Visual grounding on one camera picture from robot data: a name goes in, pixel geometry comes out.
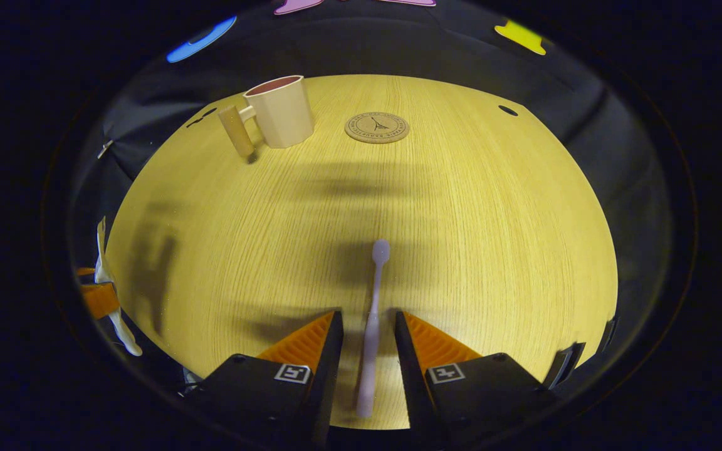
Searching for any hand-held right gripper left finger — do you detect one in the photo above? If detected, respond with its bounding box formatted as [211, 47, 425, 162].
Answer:
[186, 310, 344, 448]

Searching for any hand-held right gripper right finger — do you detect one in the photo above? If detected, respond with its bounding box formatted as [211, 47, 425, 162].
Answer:
[394, 311, 557, 448]

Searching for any white toothpaste tube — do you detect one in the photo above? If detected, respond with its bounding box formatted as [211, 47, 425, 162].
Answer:
[95, 216, 144, 358]

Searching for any pale purple toothbrush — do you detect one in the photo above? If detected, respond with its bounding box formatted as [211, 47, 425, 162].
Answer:
[356, 239, 391, 418]

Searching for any cream cup with handle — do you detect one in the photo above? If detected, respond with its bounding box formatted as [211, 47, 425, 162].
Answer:
[218, 75, 315, 157]

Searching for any round cork coaster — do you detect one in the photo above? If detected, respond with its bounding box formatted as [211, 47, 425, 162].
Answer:
[345, 111, 411, 145]

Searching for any black backdrop cloth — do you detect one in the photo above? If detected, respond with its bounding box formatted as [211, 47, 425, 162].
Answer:
[63, 0, 675, 402]

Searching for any black desk edge bracket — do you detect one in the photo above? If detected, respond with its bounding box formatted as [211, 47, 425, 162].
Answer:
[599, 316, 619, 351]
[543, 341, 586, 389]

